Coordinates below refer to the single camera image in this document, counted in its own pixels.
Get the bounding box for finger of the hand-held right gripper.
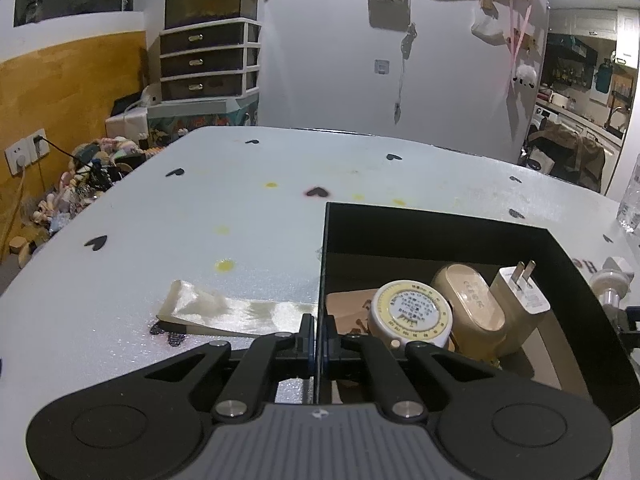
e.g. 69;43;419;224
607;304;640;347

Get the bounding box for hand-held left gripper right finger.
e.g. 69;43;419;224
321;314;506;419

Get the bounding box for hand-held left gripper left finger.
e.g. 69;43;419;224
144;313;318;424

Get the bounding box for white round plastic piece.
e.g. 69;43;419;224
589;267;635;312

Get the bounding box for round yellow-rimmed tape measure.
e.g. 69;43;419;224
369;279;454;352

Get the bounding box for large white plug charger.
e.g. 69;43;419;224
488;259;551;357

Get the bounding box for beige oval case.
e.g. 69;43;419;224
430;263;512;357

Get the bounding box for black cardboard box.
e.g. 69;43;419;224
317;201;640;424

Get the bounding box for clear plastic wrapper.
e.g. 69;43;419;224
155;279;321;339

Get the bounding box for clear plastic water bottle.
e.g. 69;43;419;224
615;154;640;234

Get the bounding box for chair with brown cloth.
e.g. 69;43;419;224
524;121;607;194

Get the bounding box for white washing machine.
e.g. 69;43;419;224
532;104;562;132

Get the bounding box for white plush sheep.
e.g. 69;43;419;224
512;62;539;86

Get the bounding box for pile of plush toys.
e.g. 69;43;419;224
10;135;167;241

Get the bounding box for white appliance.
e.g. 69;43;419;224
104;87;151;142

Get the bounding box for white three-drawer unit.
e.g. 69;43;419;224
158;17;262;104

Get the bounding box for wooden blocks on floor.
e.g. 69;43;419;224
8;234;34;262

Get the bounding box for white hanging face mask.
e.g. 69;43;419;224
469;9;504;41

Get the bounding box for white kitchen wall cabinets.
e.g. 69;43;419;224
549;7;640;67

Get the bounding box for pink hanging straps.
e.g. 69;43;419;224
507;0;534;97

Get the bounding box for hanging white cable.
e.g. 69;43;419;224
394;22;419;126

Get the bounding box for white wall outlet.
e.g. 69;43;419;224
4;129;49;177

